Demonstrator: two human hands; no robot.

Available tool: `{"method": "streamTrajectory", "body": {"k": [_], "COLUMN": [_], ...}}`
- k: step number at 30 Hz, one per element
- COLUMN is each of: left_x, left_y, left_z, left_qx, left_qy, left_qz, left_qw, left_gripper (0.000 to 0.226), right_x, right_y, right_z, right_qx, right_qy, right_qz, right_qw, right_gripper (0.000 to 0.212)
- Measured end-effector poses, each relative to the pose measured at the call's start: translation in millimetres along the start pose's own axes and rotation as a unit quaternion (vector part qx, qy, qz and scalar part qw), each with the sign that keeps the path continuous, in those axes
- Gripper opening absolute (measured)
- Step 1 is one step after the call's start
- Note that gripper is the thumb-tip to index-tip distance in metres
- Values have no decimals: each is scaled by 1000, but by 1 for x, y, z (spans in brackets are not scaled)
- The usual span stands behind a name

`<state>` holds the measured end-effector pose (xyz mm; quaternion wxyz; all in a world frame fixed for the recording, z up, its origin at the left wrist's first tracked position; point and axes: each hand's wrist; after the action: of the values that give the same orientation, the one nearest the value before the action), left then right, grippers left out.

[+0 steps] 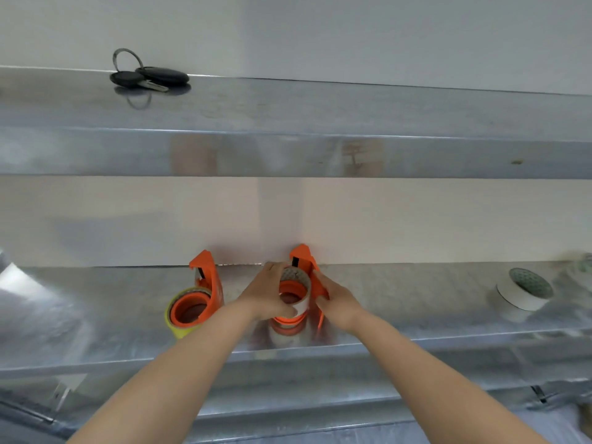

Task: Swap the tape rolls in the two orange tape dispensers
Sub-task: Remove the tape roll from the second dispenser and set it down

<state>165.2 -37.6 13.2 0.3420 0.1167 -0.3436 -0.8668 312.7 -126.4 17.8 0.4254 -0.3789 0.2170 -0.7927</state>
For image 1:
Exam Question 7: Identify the upper metal shelf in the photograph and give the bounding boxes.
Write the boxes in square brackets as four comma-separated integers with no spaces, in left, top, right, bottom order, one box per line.
[0,65,592,180]

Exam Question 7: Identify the black key fob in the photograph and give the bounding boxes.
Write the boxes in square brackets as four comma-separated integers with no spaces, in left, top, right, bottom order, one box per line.
[135,66,190,86]

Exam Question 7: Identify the person's right forearm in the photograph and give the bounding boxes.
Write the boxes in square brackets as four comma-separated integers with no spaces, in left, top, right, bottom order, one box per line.
[351,313,551,444]

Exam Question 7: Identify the black-headed key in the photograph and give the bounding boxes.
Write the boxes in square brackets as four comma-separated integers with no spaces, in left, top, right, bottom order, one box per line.
[109,71,170,93]

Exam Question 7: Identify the clear tape roll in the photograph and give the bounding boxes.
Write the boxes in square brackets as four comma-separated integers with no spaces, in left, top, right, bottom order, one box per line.
[278,266,312,318]

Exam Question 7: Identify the metal key ring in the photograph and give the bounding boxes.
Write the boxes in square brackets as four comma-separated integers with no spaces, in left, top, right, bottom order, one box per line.
[112,48,144,72]

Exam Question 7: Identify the person's right hand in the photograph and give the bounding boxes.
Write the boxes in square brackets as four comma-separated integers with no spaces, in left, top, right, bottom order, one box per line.
[312,270,367,334]

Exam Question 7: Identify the person's left hand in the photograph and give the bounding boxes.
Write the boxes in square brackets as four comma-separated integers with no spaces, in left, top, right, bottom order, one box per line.
[237,262,299,322]

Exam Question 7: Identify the yellow tape roll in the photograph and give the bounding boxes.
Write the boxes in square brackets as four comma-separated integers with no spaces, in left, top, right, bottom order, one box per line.
[165,286,214,340]

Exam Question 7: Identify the orange tape dispenser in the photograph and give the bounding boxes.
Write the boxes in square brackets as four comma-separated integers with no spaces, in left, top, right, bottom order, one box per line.
[169,249,224,327]
[270,244,331,330]

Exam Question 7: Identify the lower metal shelf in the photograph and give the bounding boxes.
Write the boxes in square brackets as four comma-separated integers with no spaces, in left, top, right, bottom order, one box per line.
[0,261,592,380]

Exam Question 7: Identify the white tape roll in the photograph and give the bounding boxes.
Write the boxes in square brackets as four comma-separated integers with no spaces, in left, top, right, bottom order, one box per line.
[496,267,555,324]

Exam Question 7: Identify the person's left forearm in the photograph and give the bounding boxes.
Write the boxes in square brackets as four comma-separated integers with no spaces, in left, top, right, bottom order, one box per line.
[67,298,261,444]

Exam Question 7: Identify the metal shelf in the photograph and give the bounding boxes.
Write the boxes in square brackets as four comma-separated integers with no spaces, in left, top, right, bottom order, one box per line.
[0,261,592,380]
[0,65,592,180]

